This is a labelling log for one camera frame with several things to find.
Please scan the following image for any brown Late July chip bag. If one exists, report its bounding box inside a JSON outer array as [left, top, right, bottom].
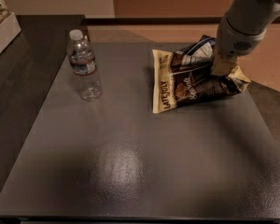
[[152, 49, 251, 114]]

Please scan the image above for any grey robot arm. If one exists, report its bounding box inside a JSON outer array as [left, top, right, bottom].
[[211, 0, 280, 76]]

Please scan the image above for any blue chip bag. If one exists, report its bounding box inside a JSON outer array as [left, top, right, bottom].
[[176, 35, 216, 58]]

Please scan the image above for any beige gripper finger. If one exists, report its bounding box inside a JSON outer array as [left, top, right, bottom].
[[211, 54, 238, 77]]

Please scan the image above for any white box with snacks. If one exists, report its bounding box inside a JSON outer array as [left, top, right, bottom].
[[0, 0, 22, 64]]

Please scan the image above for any clear plastic water bottle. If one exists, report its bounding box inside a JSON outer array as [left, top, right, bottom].
[[67, 29, 102, 102]]

